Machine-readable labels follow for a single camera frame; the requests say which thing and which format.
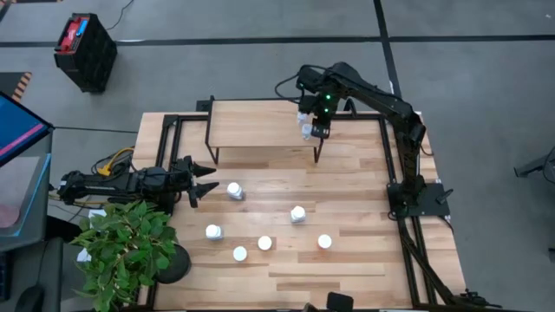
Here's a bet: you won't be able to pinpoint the wooden shelf black legs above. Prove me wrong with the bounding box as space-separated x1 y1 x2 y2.
204 94 325 166

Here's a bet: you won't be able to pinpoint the black aluminium table frame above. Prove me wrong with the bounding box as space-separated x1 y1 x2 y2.
145 97 463 311

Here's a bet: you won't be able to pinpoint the white melatonin bottle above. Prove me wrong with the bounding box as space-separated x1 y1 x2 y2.
205 224 225 242
289 205 308 224
225 181 246 201

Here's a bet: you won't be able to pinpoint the black computer mouse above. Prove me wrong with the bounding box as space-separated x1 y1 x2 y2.
15 283 45 312

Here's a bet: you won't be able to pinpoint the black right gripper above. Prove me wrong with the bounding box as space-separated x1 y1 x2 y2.
298 93 333 140

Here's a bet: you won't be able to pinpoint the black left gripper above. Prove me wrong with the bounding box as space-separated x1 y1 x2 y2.
138 155 220 209

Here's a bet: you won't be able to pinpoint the black clamp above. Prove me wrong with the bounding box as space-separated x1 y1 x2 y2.
459 289 493 309

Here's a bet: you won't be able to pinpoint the black boxy object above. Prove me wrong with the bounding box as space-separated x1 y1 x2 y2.
325 291 356 312

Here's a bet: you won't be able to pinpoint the black keyboard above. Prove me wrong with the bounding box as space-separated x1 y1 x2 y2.
0 250 13 303

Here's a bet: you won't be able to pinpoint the black red toolbox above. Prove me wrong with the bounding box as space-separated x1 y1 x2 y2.
54 12 119 94

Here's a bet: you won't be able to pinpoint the green potted plant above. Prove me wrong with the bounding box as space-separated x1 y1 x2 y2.
71 198 193 312

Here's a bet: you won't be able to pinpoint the yellow cable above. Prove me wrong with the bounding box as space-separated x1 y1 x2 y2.
97 146 136 177

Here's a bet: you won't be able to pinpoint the dark mat orange stripes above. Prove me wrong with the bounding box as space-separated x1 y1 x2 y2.
0 71 34 104

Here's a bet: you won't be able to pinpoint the pink round object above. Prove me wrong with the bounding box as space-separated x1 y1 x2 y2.
0 203 22 230

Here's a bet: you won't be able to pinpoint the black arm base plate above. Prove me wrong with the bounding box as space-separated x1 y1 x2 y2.
387 181 452 218

